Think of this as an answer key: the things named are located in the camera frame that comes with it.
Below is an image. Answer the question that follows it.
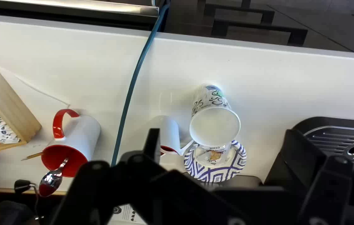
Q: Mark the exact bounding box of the large white mug red interior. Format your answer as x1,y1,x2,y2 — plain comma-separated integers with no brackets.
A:
41,107,103,178

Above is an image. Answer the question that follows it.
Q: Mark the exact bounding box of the small white mug red interior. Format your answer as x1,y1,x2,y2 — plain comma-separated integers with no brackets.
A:
148,115,195,157

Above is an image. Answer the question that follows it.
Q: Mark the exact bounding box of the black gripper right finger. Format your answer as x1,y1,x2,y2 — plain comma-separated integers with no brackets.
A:
263,128,354,225

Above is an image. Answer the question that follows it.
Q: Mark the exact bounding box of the dark teal power cable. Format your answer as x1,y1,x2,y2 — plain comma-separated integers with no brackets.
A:
110,0,173,166

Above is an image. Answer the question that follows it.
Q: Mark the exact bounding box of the metal spoon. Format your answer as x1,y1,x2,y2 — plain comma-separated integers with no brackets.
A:
38,157,70,198

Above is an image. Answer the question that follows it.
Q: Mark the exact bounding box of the wooden stir stick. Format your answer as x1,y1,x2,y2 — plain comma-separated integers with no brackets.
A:
21,150,45,162

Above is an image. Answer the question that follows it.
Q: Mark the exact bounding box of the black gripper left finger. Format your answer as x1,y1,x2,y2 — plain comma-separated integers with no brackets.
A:
50,127,212,225

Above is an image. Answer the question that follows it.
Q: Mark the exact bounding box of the blue white patterned plate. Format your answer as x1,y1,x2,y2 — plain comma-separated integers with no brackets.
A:
183,138,248,186

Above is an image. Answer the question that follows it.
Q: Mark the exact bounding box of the patterned white paper cup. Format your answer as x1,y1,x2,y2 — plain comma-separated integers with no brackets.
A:
188,83,243,150

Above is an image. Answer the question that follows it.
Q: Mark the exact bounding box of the wooden box of sugar packets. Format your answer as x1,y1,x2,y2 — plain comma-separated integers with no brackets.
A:
0,56,44,153

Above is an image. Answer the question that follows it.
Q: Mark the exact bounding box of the black coffee machine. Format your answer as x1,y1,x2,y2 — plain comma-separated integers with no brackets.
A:
290,115,354,170

